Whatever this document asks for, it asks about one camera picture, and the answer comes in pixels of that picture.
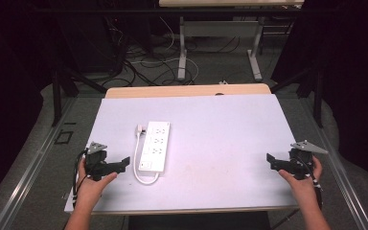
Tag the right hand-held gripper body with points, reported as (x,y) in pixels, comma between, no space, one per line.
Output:
(302,158)

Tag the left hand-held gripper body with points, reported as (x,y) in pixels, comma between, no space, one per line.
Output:
(95,158)

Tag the person's right hand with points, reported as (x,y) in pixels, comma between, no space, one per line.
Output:
(302,188)

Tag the person's left hand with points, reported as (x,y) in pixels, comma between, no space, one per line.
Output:
(91,188)

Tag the white plug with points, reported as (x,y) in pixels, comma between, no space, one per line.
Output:
(140,129)

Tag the white power strip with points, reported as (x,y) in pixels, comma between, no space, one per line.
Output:
(156,143)

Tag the white table mat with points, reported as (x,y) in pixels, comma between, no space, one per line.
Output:
(211,143)

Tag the black metal stand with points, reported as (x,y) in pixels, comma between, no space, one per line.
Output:
(317,96)
(57,96)

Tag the white desk with metal legs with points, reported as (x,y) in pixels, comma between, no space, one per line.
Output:
(223,28)

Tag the aluminium floor rail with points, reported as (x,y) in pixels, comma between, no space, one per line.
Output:
(341,172)
(28,172)

